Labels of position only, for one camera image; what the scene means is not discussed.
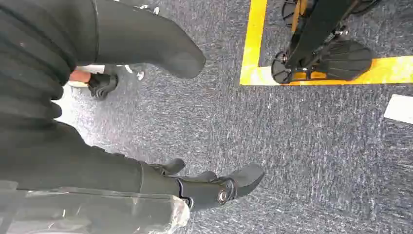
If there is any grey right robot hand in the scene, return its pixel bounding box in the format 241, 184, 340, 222
0, 0, 266, 212

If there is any clear plastic wrist cover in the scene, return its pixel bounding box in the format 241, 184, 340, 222
0, 180, 191, 234

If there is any black caster wheel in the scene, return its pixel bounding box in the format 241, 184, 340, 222
87, 72, 119, 100

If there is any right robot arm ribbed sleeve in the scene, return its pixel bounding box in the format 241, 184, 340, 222
0, 0, 98, 123

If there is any yellow floor tape outline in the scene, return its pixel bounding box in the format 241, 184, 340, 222
239, 0, 413, 87

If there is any black robot leg and foot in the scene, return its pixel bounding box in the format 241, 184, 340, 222
271, 0, 382, 86

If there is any white paper sheet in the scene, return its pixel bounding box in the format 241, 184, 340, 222
383, 94, 413, 125

